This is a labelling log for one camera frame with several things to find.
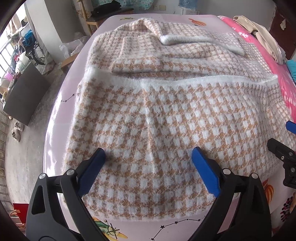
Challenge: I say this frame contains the beige white houndstooth fuzzy coat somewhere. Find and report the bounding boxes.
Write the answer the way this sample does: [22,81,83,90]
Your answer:
[63,18,295,220]

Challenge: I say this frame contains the white water dispenser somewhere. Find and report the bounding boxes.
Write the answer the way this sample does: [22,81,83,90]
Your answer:
[174,6,199,15]

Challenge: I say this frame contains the red box on floor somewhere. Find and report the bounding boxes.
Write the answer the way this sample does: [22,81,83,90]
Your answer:
[9,203,29,225]

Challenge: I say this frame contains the pink patterned bed sheet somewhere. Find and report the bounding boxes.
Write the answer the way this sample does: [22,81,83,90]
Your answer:
[43,14,285,241]

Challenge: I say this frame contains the dark grey board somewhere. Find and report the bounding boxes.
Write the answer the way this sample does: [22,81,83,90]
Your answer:
[3,63,51,126]

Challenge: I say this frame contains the small wooden stool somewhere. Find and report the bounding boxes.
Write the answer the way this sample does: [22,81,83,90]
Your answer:
[60,53,79,74]

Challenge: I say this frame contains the blue water bottle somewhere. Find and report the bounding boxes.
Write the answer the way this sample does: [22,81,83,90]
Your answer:
[179,0,198,11]

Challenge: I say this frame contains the beige clothes on bed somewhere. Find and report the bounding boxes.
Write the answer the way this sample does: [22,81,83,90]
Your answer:
[233,16,285,65]

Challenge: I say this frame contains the white plastic bag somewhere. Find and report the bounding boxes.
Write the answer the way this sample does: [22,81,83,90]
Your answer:
[59,36,89,58]

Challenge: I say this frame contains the teal floral hanging cloth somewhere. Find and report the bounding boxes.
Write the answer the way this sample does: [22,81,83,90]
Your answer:
[91,0,154,10]

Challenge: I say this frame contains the pair of beige shoes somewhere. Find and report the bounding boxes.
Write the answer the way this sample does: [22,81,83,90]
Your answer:
[11,121,24,142]

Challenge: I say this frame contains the wheelchair with clothes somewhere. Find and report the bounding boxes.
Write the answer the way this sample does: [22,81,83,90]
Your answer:
[11,30,46,72]

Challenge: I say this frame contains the black garment on chair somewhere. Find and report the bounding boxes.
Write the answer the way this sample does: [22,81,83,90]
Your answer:
[91,1,121,16]

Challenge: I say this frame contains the blue garment on bed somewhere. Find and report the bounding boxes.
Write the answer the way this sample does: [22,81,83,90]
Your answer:
[287,60,296,83]

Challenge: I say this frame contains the dark red door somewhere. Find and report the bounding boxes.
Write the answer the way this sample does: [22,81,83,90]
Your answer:
[270,11,295,59]

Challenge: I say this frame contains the wooden chair black seat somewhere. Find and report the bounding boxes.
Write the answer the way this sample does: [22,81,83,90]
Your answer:
[77,1,134,35]

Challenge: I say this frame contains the hot pink floral blanket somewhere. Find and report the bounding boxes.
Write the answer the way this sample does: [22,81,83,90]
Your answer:
[218,15,296,235]

